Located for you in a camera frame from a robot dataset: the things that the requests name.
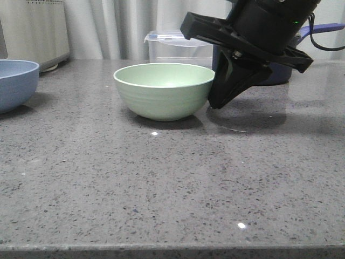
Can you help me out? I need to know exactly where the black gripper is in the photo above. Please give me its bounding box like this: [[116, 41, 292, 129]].
[[180, 12, 313, 109]]

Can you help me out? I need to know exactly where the light green bowl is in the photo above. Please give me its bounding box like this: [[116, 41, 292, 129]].
[[113, 63, 215, 121]]

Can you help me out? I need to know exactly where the light blue bowl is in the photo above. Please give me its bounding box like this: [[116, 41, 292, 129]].
[[1, 59, 40, 113]]

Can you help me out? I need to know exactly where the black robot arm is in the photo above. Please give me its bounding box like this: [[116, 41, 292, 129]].
[[180, 1, 319, 109]]

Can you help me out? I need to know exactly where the dark blue saucepan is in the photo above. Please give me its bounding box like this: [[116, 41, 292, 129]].
[[212, 23, 344, 86]]

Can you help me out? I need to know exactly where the clear plastic lidded container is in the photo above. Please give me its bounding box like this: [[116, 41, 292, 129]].
[[144, 30, 213, 68]]

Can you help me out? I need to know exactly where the cream white toaster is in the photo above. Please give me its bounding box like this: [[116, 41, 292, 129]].
[[1, 0, 70, 72]]

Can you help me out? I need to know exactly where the black cable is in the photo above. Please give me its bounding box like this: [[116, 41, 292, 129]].
[[307, 12, 345, 51]]

